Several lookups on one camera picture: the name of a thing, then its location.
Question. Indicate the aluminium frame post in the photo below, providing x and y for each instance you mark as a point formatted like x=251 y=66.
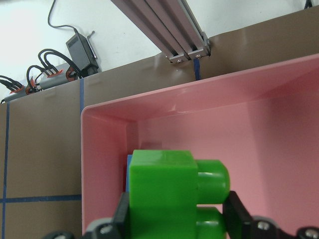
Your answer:
x=170 y=25

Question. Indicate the blue toy block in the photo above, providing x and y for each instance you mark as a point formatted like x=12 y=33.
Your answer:
x=129 y=159

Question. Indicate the pink plastic box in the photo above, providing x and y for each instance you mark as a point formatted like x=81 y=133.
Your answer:
x=262 y=123

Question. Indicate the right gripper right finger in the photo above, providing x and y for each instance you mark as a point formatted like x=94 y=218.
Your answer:
x=241 y=225

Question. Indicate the black power adapter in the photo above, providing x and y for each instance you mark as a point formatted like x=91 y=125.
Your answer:
x=82 y=55

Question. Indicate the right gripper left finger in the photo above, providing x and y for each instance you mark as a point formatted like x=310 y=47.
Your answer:
x=116 y=227

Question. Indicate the green toy block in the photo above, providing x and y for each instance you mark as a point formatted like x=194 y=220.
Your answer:
x=174 y=196

